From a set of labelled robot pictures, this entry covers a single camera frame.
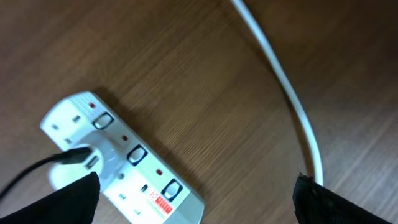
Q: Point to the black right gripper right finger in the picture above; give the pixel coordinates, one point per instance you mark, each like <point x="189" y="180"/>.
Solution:
<point x="315" y="204"/>

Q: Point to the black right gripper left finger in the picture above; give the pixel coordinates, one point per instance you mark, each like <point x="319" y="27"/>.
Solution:
<point x="74" y="204"/>

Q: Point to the white USB charger adapter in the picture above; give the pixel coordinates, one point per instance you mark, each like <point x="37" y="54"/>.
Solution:
<point x="105" y="160"/>

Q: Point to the white power strip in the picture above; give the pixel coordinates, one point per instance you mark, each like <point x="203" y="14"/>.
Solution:
<point x="146" y="189"/>

